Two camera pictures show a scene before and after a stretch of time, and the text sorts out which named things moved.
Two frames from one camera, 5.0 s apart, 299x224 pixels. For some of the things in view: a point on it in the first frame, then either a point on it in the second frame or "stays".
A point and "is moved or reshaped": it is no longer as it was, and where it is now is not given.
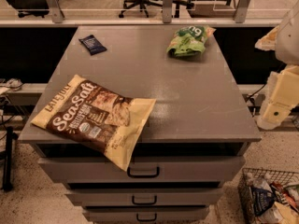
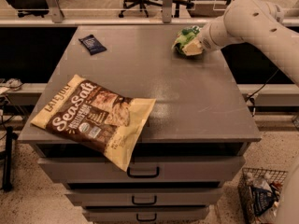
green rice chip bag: [190, 40] is moved or reshaped
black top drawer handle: [150, 175] stays
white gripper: [289, 42] -> [207, 41]
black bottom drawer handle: [146, 220] stays
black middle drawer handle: [144, 203] stays
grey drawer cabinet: [192, 141] stays
